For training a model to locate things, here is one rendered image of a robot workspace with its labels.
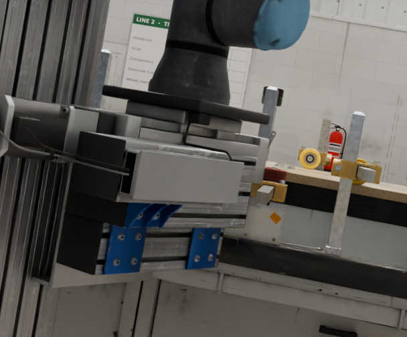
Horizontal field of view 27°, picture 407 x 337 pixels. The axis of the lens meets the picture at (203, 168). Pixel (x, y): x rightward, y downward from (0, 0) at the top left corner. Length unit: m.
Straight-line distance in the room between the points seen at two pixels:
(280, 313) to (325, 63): 7.05
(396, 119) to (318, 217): 7.03
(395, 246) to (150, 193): 1.53
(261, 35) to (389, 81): 8.24
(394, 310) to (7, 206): 1.35
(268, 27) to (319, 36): 8.23
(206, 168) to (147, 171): 0.14
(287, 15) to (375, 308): 1.25
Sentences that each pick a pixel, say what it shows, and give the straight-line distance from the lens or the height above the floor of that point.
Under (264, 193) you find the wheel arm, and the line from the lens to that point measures 2.08.
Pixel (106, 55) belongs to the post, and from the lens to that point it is 2.47.
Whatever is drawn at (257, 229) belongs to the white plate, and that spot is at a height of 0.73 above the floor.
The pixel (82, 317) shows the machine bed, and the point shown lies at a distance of 2.79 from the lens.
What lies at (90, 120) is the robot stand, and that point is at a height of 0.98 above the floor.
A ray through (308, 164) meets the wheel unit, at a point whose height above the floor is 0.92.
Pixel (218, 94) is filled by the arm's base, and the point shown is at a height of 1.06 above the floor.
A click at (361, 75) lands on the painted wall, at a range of 9.59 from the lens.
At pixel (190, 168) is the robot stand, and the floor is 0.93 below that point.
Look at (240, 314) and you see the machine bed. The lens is 2.70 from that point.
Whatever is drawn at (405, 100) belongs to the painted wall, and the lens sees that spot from 9.63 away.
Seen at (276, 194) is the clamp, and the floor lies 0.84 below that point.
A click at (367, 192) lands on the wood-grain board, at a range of 2.59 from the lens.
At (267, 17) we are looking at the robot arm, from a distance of 1.38.
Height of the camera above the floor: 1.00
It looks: 3 degrees down
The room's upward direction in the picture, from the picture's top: 10 degrees clockwise
